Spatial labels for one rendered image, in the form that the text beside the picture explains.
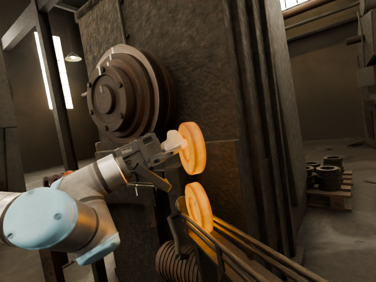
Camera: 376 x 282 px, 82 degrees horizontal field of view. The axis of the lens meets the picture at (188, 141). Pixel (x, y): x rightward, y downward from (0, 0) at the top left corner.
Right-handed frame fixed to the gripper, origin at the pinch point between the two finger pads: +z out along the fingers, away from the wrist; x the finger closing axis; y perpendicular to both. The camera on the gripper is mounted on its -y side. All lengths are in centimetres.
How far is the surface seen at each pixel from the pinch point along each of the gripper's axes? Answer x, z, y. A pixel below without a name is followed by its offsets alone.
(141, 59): 30.4, 4.9, 34.1
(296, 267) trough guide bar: -34.7, -2.8, -18.7
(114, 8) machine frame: 62, 11, 70
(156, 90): 26.0, 3.9, 19.7
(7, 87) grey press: 281, -109, 121
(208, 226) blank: -6.7, -6.7, -22.0
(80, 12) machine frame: 88, -3, 86
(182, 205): 8.1, -8.7, -19.5
